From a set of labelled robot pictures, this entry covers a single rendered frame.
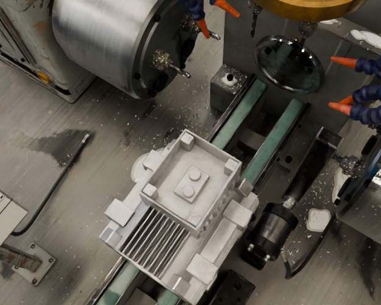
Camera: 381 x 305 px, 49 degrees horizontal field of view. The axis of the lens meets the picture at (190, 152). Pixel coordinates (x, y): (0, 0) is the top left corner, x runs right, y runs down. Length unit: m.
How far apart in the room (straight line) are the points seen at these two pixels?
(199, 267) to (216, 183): 0.13
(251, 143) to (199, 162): 0.33
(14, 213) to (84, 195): 0.29
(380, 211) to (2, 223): 0.58
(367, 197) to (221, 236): 0.22
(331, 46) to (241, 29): 0.18
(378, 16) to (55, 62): 0.65
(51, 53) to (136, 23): 0.27
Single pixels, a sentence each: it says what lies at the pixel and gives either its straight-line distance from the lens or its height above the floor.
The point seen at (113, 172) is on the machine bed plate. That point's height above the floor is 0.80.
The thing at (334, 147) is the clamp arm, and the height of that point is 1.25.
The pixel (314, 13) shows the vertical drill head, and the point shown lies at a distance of 0.53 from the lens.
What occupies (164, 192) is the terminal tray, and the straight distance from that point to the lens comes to 0.63.
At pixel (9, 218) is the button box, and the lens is 0.74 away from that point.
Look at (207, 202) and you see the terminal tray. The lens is 0.62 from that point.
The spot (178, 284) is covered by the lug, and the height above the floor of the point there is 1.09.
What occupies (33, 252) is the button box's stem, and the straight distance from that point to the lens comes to 0.99.
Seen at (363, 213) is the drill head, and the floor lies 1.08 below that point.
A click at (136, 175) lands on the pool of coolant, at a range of 0.98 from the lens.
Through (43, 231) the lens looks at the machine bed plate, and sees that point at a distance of 1.00.
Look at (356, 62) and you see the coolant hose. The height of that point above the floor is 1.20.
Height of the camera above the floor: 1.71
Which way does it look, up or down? 67 degrees down
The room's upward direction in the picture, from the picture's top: 6 degrees counter-clockwise
